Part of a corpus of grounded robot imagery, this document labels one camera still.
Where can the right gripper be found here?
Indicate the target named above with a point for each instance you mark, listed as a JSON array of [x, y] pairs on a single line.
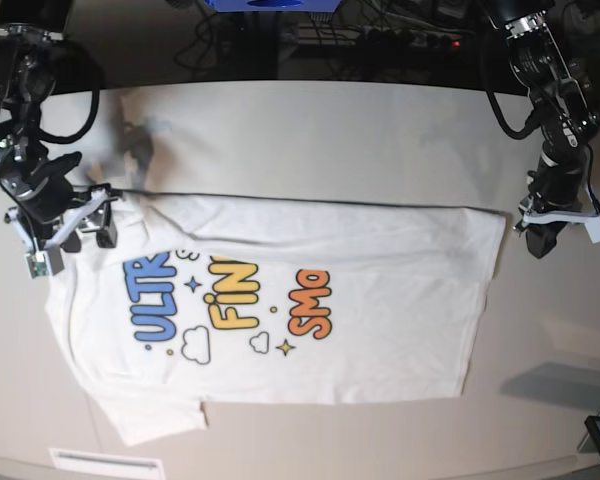
[[40, 187]]

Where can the white paper label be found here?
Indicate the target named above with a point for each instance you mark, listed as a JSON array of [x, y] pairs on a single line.
[[105, 465]]

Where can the blue robot base block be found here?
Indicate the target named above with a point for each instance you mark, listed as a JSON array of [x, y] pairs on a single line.
[[328, 6]]

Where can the power strip with red light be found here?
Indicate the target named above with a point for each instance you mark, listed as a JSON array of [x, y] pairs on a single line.
[[332, 35]]

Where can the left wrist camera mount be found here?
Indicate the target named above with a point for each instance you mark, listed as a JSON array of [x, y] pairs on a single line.
[[532, 216]]

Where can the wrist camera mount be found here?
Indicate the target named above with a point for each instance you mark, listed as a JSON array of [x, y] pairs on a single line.
[[43, 253], [532, 216]]

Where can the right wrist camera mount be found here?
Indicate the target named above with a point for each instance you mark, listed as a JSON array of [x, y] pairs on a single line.
[[43, 253]]

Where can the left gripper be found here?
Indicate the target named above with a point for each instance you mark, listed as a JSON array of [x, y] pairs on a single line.
[[553, 185]]

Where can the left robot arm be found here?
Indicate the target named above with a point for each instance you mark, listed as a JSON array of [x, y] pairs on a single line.
[[563, 109]]

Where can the white printed T-shirt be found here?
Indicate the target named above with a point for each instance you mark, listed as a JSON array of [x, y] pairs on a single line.
[[209, 299]]

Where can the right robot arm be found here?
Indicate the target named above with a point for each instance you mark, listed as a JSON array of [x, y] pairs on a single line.
[[33, 46]]

